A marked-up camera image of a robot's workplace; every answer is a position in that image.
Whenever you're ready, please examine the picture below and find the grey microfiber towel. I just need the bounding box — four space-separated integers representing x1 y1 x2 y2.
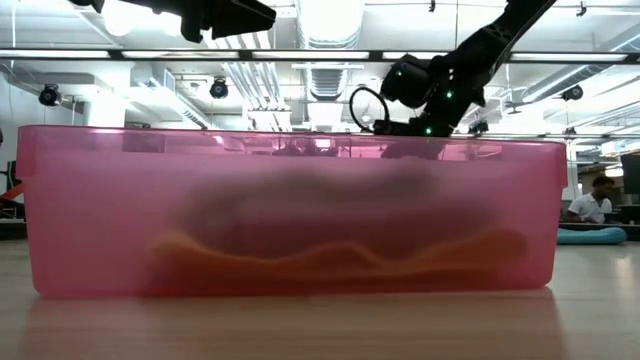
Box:
179 199 501 262

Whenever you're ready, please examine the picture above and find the black background monitor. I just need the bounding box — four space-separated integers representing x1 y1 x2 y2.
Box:
619 152 640 197

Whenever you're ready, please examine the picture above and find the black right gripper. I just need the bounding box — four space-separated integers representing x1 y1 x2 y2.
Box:
372 118 454 160

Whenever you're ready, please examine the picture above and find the black ceiling light rail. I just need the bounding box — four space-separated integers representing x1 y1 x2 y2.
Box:
0 48 640 65

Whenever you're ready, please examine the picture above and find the yellow microfiber towel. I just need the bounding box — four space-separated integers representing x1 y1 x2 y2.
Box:
145 228 531 297

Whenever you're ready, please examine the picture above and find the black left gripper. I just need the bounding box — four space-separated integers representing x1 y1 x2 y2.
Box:
119 0 278 44

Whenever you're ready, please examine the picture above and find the pink translucent plastic bin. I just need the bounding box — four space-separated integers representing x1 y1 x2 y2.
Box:
14 124 569 300

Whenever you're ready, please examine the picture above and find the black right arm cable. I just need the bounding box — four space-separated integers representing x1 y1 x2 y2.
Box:
348 85 392 134

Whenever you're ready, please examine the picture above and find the light blue padded cushion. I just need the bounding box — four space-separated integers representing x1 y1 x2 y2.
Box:
557 227 629 246

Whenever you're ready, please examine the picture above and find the white ceiling air duct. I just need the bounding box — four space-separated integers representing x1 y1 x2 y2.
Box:
297 0 366 104

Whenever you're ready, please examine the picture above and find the person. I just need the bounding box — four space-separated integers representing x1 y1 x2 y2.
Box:
564 175 619 225

